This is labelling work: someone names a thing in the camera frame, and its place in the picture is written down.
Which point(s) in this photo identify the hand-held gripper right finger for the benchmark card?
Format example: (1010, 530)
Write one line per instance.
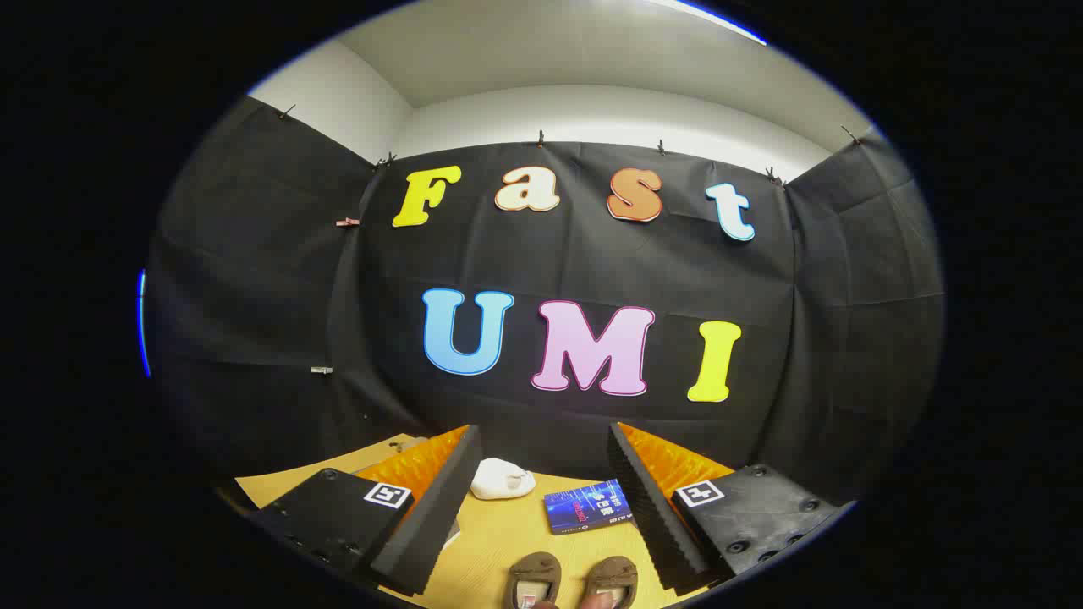
(651, 516)

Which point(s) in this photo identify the brown fuzzy shoe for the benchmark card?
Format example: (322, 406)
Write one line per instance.
(533, 575)
(612, 575)

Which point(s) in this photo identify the white plush toy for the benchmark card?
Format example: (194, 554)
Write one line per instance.
(501, 479)

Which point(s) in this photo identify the dark blue book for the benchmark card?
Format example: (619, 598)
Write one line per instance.
(585, 507)

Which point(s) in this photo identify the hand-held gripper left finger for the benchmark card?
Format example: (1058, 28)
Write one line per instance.
(431, 516)

